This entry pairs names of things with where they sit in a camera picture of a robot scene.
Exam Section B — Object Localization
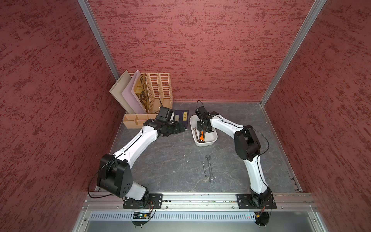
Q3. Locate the large silver combination wrench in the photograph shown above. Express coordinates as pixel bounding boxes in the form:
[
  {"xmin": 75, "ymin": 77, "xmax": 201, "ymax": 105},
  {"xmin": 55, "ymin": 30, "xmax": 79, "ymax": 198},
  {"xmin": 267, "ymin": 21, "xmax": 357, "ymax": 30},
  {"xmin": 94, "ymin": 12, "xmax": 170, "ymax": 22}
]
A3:
[{"xmin": 205, "ymin": 155, "xmax": 215, "ymax": 184}]

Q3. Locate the orange handled adjustable wrench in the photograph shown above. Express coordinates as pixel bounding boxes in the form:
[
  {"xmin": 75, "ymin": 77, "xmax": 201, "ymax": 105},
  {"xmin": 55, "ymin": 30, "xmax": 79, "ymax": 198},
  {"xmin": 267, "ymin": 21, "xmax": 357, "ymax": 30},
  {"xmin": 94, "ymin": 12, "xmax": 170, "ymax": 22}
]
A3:
[{"xmin": 199, "ymin": 131, "xmax": 205, "ymax": 143}]

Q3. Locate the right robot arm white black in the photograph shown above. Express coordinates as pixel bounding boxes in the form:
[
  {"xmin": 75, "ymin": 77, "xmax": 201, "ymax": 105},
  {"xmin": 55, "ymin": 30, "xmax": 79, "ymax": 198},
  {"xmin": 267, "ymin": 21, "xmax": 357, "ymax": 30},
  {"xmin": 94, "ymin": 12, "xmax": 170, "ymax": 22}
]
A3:
[{"xmin": 195, "ymin": 106, "xmax": 273, "ymax": 208}]

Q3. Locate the right corner aluminium post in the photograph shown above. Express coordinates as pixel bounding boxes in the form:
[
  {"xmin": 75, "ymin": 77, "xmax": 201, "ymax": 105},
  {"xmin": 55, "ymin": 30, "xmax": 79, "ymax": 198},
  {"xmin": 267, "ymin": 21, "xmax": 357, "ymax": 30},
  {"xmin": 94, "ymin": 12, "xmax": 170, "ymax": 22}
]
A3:
[{"xmin": 260, "ymin": 0, "xmax": 327, "ymax": 107}]

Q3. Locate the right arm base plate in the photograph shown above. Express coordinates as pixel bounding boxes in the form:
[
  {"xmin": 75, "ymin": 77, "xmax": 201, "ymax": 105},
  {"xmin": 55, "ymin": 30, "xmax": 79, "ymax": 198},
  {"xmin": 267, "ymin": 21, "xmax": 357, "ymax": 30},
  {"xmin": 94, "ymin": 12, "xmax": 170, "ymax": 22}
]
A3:
[{"xmin": 236, "ymin": 193, "xmax": 277, "ymax": 210}]

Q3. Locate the white plastic storage box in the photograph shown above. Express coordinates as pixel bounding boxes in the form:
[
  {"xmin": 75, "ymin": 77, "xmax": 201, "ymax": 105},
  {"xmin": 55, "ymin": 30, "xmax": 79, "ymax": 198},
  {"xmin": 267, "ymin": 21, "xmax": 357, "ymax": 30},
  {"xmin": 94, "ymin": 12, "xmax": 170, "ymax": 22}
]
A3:
[{"xmin": 189, "ymin": 115, "xmax": 218, "ymax": 147}]

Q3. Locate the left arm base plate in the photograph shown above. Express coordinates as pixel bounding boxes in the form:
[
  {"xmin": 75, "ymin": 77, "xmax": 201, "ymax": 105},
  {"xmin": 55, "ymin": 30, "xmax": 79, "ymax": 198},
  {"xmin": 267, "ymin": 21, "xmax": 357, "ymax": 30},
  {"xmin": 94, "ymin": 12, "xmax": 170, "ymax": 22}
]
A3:
[{"xmin": 123, "ymin": 193, "xmax": 163, "ymax": 210}]

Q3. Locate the left corner aluminium post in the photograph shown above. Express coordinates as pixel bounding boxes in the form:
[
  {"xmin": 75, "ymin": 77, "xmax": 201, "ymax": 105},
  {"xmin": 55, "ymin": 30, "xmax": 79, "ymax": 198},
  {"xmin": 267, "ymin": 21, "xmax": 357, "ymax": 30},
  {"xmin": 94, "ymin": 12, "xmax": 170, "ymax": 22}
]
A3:
[{"xmin": 78, "ymin": 0, "xmax": 120, "ymax": 80}]

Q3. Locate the small silver combination wrench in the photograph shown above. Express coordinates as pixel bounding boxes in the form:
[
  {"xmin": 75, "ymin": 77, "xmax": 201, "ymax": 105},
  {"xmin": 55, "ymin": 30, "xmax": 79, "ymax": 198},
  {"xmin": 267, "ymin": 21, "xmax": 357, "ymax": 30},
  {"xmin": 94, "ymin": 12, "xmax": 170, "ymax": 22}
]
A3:
[{"xmin": 202, "ymin": 162, "xmax": 207, "ymax": 178}]

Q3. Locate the dark blue notebook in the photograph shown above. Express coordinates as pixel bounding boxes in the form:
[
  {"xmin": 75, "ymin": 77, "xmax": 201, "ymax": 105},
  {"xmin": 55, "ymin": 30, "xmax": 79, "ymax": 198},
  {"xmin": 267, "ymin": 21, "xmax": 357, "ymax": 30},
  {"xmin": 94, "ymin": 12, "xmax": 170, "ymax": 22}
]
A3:
[{"xmin": 174, "ymin": 110, "xmax": 189, "ymax": 122}]

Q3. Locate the aluminium front rail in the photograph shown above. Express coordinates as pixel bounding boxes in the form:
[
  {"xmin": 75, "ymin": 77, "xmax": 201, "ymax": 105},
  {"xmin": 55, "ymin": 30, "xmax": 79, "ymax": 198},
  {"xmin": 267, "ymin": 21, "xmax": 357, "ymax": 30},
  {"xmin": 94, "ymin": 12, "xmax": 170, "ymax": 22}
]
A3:
[{"xmin": 82, "ymin": 192, "xmax": 318, "ymax": 212}]

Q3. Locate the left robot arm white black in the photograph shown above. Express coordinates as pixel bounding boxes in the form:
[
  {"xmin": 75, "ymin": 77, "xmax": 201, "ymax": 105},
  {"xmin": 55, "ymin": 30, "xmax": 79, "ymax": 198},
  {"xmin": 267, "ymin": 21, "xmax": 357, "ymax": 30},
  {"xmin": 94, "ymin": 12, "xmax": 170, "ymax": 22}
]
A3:
[{"xmin": 97, "ymin": 119, "xmax": 186, "ymax": 201}]

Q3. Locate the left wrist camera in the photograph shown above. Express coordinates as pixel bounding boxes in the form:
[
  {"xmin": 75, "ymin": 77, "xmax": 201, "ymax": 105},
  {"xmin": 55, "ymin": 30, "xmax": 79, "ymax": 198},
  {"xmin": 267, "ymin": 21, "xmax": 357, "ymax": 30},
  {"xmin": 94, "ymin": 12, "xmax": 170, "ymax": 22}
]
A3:
[{"xmin": 156, "ymin": 106, "xmax": 174, "ymax": 123}]

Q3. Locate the silver open end wrench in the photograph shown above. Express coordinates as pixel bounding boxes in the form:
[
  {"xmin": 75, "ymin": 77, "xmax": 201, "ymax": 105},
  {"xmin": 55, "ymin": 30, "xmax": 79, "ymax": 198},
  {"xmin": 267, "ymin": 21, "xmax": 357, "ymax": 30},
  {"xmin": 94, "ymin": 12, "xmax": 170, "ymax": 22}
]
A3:
[{"xmin": 193, "ymin": 127, "xmax": 200, "ymax": 143}]

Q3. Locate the yellow patterned book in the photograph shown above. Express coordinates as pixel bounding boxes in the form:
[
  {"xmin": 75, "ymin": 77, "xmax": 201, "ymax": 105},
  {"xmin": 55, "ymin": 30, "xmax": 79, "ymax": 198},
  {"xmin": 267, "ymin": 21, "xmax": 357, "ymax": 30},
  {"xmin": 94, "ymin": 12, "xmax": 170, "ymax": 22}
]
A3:
[{"xmin": 133, "ymin": 73, "xmax": 151, "ymax": 113}]

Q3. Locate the corner aluminium post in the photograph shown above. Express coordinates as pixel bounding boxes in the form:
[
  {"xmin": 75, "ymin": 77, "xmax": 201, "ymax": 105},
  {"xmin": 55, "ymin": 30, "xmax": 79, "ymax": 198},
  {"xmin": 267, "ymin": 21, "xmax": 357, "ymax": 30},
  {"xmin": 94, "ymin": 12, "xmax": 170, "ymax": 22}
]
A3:
[
  {"xmin": 78, "ymin": 0, "xmax": 120, "ymax": 80},
  {"xmin": 260, "ymin": 0, "xmax": 327, "ymax": 107}
]

